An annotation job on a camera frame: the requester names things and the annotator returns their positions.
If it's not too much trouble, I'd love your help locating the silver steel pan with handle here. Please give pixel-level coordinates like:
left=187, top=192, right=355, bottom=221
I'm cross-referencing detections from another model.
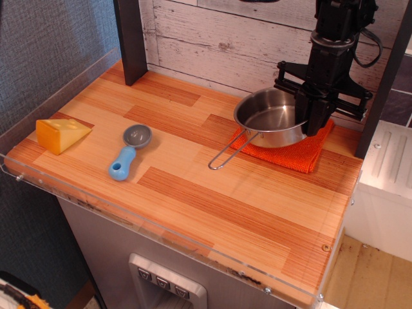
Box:
left=208, top=88, right=307, bottom=170

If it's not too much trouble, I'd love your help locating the clear acrylic table guard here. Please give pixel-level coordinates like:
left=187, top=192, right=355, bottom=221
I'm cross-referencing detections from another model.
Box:
left=6, top=64, right=361, bottom=308

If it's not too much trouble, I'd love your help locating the dark right frame post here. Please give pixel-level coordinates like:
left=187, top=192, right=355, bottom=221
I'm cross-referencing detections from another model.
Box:
left=355, top=1, right=411, bottom=159

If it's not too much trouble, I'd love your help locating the orange knitted cloth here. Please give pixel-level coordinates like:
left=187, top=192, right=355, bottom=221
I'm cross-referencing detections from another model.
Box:
left=241, top=120, right=335, bottom=174

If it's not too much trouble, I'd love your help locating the silver toy fridge dispenser panel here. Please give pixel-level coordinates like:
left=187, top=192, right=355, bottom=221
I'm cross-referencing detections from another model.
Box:
left=128, top=253, right=208, bottom=308

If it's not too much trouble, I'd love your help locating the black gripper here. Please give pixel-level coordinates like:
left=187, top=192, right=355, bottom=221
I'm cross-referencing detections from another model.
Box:
left=274, top=44, right=374, bottom=137

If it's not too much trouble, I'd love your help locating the black yellow striped object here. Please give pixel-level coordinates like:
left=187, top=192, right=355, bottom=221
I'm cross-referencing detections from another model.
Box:
left=1, top=283, right=50, bottom=309

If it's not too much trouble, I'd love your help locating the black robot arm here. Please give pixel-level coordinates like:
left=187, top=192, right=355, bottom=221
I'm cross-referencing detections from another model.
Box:
left=275, top=1, right=382, bottom=136

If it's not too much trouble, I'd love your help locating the black cable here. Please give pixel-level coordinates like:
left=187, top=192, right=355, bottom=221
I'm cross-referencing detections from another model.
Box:
left=352, top=27, right=383, bottom=68

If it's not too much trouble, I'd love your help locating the yellow toy cheese wedge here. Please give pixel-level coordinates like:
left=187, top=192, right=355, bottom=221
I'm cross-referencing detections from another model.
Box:
left=35, top=119, right=91, bottom=155

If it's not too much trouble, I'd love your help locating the blue grey toy scoop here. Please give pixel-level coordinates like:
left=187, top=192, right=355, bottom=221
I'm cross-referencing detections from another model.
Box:
left=108, top=124, right=153, bottom=181

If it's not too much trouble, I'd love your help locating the dark left frame post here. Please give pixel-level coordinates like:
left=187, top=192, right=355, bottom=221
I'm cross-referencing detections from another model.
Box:
left=113, top=0, right=147, bottom=86

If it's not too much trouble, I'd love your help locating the white cabinet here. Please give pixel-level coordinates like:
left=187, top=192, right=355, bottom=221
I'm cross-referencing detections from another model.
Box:
left=344, top=121, right=411, bottom=261

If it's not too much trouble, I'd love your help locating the dark frame post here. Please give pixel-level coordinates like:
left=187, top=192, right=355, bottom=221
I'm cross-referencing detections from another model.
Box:
left=113, top=0, right=147, bottom=86
left=355, top=1, right=411, bottom=159

